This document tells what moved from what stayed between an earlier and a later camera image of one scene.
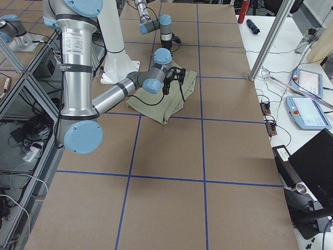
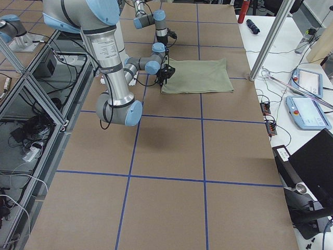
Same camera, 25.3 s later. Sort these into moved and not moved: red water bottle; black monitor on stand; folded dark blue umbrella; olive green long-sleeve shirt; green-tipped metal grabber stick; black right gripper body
Moved: black right gripper body; olive green long-sleeve shirt
Not moved: green-tipped metal grabber stick; folded dark blue umbrella; red water bottle; black monitor on stand
